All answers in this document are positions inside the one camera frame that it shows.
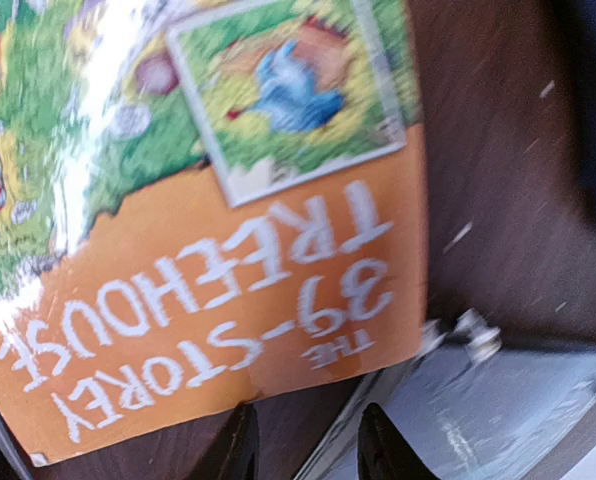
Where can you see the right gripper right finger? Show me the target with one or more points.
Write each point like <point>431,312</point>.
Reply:
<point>382,452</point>

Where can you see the aluminium front rail frame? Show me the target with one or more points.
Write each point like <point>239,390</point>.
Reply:
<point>477,403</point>

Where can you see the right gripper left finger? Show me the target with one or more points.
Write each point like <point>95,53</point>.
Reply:
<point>234,453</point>

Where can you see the orange 39-Storey Treehouse book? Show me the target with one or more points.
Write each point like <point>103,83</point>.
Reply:
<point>202,203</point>

